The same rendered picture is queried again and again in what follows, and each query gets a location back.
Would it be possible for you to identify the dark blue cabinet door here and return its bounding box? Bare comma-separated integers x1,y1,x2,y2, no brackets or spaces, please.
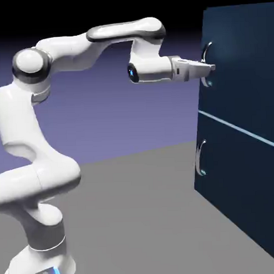
194,2,274,149
191,111,274,271

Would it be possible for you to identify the dark blue cabinet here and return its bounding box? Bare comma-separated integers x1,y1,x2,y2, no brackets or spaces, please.
187,2,274,271

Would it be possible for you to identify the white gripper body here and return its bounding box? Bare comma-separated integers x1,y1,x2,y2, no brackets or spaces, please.
185,59,212,82

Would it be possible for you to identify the curved silver door handle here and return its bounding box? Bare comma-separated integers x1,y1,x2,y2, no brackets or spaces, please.
200,41,215,88
195,139,208,177

